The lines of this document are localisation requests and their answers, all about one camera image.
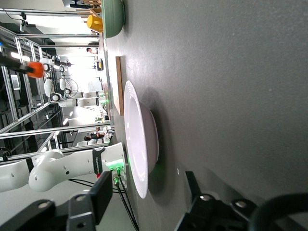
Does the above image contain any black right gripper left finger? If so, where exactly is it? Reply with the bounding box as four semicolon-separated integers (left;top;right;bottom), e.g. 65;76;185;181
68;171;113;231

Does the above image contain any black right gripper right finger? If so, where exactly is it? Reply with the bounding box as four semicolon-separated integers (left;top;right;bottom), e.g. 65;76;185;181
175;171;248;231

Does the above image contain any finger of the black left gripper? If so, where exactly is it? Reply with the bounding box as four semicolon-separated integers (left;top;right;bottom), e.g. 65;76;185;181
0;54;35;74

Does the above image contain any orange fruit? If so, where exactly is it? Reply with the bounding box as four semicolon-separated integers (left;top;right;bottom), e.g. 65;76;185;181
26;61;45;79

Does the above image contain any white round plate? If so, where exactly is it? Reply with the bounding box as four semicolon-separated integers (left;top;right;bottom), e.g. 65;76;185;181
123;80;160;199

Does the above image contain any seated person dark shirt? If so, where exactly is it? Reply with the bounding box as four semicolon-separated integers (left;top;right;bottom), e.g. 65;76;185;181
83;127;106;142

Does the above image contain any yellow cup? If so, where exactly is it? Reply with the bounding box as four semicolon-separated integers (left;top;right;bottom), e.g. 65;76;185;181
86;14;104;34

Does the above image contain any wooden peg drying rack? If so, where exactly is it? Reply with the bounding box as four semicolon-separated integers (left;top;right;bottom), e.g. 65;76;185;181
77;0;103;19

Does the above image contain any wooden cutting board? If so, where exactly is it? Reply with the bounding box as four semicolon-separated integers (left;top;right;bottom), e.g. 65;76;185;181
115;56;125;116

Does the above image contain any pale green bowl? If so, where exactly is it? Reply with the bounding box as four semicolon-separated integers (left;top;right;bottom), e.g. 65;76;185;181
101;0;126;39

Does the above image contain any black base cable bundle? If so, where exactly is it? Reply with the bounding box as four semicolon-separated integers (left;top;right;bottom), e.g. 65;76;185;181
68;168;140;231

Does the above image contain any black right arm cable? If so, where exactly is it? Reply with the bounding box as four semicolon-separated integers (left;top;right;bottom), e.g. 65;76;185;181
247;194;308;231

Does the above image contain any aluminium frame structure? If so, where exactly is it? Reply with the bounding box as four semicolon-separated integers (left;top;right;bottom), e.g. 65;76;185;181
0;7;115;162

